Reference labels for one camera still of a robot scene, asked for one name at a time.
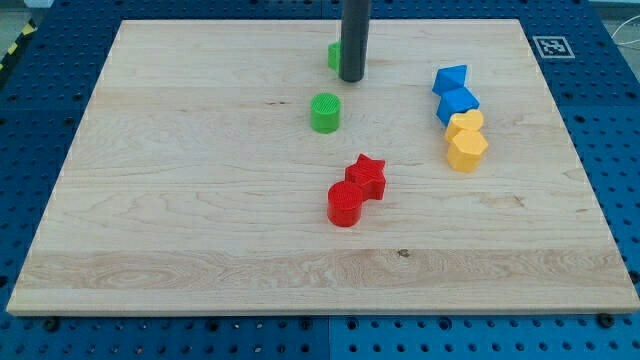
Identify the red star block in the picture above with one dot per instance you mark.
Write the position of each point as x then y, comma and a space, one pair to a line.
368, 174

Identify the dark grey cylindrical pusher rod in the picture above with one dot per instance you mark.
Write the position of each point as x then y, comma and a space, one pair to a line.
354, 38

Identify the blue triangular block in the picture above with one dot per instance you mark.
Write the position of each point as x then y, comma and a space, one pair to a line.
449, 78

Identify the yellow hexagon block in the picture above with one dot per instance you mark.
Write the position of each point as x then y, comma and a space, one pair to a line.
466, 150

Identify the green star block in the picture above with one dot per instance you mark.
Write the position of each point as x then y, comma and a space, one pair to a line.
333, 56

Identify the white fiducial marker tag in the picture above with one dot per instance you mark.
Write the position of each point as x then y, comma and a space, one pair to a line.
553, 47

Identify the yellow heart block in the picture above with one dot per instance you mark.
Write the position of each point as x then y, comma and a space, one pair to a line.
471, 120

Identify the green cylinder block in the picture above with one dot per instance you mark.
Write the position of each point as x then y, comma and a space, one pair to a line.
325, 113

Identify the yellow black hazard tape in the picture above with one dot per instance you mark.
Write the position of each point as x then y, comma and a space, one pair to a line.
18, 46

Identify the wooden board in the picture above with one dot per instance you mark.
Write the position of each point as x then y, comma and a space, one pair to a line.
196, 186

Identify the red cylinder block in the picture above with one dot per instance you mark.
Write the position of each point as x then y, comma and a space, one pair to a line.
345, 201

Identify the blue cube block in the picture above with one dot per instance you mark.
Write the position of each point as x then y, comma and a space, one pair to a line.
458, 100

